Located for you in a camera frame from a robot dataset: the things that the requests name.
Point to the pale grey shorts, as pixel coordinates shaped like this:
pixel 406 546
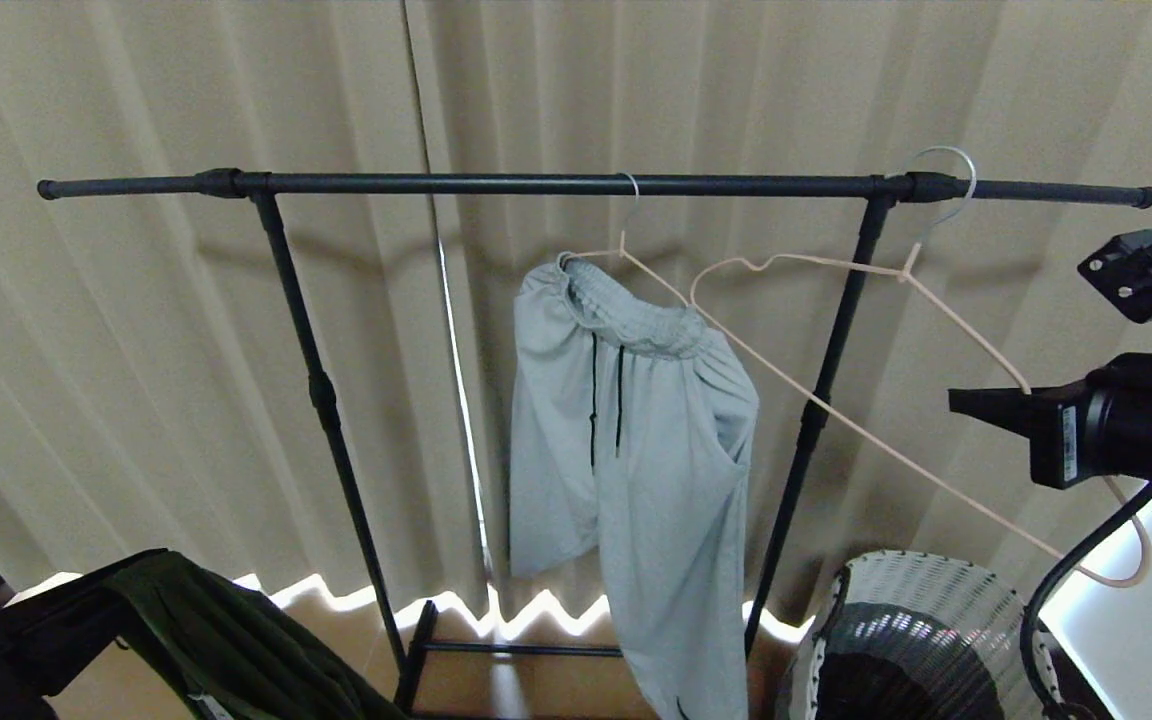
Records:
pixel 656 480

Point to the beige curtain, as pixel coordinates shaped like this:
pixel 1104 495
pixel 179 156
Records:
pixel 136 350

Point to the white laundry basket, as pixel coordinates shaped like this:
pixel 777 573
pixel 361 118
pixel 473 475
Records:
pixel 936 590

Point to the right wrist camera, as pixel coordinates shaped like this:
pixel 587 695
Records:
pixel 1136 270

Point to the black clothes rack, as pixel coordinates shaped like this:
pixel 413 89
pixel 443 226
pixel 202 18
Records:
pixel 436 184

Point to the pink clothes hanger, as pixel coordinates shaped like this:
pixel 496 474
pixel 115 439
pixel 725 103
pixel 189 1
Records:
pixel 623 245
pixel 906 268

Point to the green garment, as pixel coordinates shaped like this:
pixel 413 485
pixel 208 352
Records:
pixel 236 640

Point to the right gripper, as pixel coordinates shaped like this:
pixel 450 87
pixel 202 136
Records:
pixel 1126 430

